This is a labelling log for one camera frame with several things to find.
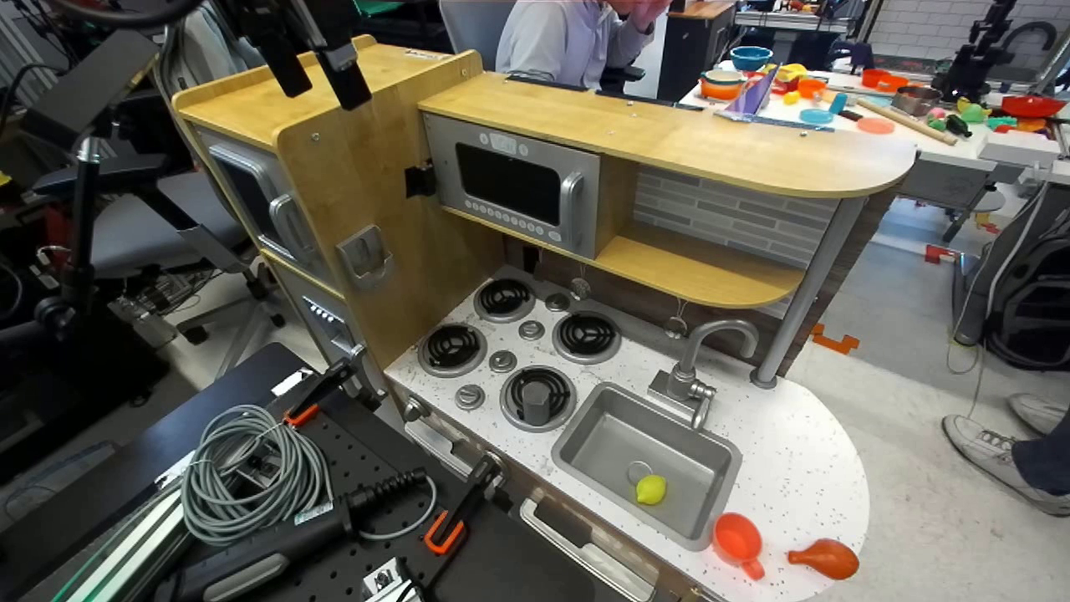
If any grey cylinder block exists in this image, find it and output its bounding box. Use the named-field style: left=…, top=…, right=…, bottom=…
left=520, top=382, right=552, bottom=426

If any back left stove burner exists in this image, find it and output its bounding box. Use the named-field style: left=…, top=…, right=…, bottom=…
left=475, top=278, right=534, bottom=326

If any stove burner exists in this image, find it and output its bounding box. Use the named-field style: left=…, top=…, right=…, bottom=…
left=556, top=313, right=621, bottom=364
left=499, top=364, right=579, bottom=433
left=418, top=323, right=487, bottom=379
left=475, top=278, right=534, bottom=326

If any front left stove burner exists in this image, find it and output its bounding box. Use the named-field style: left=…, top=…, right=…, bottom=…
left=418, top=323, right=487, bottom=379

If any grey stove knob upper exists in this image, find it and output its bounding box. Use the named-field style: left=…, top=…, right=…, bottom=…
left=487, top=353, right=520, bottom=376

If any grey stove knob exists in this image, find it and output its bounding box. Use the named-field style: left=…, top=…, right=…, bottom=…
left=454, top=384, right=486, bottom=413
left=487, top=353, right=520, bottom=376

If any back right stove burner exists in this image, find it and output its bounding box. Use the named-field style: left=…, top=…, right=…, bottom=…
left=556, top=313, right=621, bottom=364

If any front right stove burner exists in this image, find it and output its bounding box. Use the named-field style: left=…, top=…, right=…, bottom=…
left=499, top=364, right=579, bottom=433

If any orange plastic cup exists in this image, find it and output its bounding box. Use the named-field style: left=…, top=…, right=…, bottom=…
left=710, top=512, right=765, bottom=581

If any toy oven door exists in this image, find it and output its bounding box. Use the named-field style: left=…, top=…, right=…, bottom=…
left=196, top=130, right=330, bottom=280

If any person in white shirt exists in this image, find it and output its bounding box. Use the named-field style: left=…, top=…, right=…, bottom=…
left=494, top=0, right=672, bottom=86

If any toy microwave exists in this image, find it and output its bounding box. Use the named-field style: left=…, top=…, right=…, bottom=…
left=426, top=115, right=603, bottom=258

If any wooden toy kitchen set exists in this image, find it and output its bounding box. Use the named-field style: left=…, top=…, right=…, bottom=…
left=174, top=41, right=900, bottom=602

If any grey toy sink basin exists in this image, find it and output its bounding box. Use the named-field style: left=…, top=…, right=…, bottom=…
left=556, top=384, right=742, bottom=550

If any silver toy faucet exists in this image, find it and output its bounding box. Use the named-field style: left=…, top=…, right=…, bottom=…
left=650, top=319, right=759, bottom=433

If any orange black clamp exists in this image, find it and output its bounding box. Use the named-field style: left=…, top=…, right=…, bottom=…
left=423, top=455, right=502, bottom=560

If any yellow toy lemon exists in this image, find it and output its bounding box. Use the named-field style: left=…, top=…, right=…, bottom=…
left=633, top=476, right=670, bottom=510

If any table with colourful toys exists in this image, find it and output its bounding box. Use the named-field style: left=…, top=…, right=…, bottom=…
left=682, top=59, right=1022, bottom=214

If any orange toy drumstick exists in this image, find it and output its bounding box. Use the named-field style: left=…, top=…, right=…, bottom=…
left=785, top=540, right=861, bottom=580

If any grey sneaker foot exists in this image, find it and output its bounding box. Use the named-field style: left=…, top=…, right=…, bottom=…
left=941, top=413, right=1070, bottom=519

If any coiled grey cable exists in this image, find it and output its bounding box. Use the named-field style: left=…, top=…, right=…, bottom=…
left=177, top=403, right=338, bottom=550

